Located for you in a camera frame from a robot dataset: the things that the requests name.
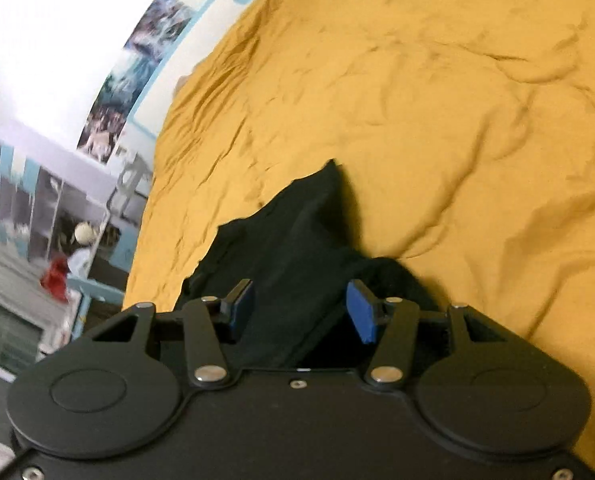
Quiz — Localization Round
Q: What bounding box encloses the red cloth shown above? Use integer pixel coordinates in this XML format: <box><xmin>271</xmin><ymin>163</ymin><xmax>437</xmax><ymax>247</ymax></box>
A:
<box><xmin>40</xmin><ymin>255</ymin><xmax>71</xmax><ymax>304</ymax></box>

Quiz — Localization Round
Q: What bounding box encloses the mustard yellow blanket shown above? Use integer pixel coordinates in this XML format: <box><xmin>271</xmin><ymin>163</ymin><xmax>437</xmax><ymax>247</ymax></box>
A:
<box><xmin>122</xmin><ymin>0</ymin><xmax>595</xmax><ymax>479</ymax></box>

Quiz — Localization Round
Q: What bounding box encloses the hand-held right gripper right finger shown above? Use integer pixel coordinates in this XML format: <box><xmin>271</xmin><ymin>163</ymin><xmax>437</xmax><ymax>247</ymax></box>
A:
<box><xmin>346</xmin><ymin>280</ymin><xmax>515</xmax><ymax>389</ymax></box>

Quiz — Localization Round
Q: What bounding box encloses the dark green garment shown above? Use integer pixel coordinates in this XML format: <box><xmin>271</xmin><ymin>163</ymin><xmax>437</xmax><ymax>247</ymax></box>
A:
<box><xmin>174</xmin><ymin>159</ymin><xmax>445</xmax><ymax>368</ymax></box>

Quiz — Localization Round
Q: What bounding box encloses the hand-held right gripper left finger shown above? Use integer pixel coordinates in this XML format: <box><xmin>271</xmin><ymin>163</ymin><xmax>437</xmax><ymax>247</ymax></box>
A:
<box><xmin>84</xmin><ymin>279</ymin><xmax>256</xmax><ymax>387</ymax></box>

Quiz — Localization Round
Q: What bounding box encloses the wall poster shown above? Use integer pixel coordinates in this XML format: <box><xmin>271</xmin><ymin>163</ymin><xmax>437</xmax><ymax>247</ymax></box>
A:
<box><xmin>76</xmin><ymin>0</ymin><xmax>196</xmax><ymax>165</ymax></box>

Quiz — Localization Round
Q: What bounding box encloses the blue and white toy chest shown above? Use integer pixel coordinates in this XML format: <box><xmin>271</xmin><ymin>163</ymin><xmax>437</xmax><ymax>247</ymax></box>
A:
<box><xmin>0</xmin><ymin>120</ymin><xmax>154</xmax><ymax>321</ymax></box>

